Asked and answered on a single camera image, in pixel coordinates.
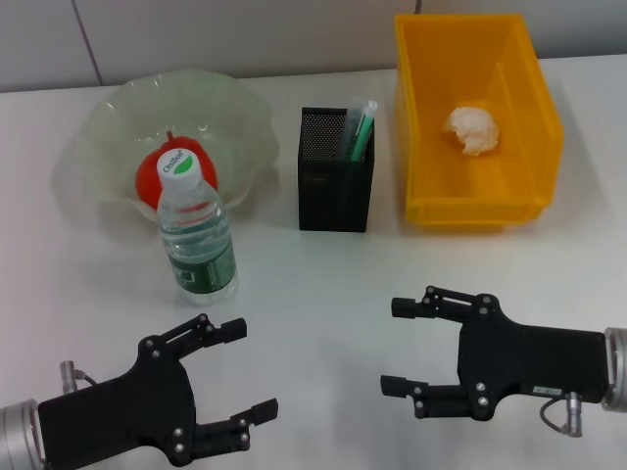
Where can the translucent wavy fruit plate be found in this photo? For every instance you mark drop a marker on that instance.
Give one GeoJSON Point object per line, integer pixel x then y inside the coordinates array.
{"type": "Point", "coordinates": [235, 112]}

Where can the white paper ball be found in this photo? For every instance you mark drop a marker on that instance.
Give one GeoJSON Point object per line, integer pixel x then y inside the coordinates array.
{"type": "Point", "coordinates": [472, 131]}

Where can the grey marker pen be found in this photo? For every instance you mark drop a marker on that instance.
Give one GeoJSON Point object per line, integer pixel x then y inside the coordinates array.
{"type": "Point", "coordinates": [349, 129]}

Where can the green pen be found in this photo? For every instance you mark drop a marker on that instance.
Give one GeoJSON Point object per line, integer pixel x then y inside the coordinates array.
{"type": "Point", "coordinates": [365, 132]}

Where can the yellow plastic storage bin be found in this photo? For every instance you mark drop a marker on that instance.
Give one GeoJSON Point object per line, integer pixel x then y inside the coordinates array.
{"type": "Point", "coordinates": [441, 186]}

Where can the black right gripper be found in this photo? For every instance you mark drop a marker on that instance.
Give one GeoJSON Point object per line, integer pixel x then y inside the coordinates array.
{"type": "Point", "coordinates": [534, 362]}

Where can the red apple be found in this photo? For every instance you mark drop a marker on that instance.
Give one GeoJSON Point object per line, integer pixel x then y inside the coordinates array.
{"type": "Point", "coordinates": [147, 176]}

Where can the black mesh pen holder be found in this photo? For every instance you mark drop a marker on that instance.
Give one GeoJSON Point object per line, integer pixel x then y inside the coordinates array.
{"type": "Point", "coordinates": [323, 205]}

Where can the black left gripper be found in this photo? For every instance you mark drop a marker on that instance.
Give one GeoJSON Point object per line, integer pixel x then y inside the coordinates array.
{"type": "Point", "coordinates": [122, 416]}

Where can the clear green-label water bottle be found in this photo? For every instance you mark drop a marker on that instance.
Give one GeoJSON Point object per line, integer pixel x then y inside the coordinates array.
{"type": "Point", "coordinates": [196, 245]}

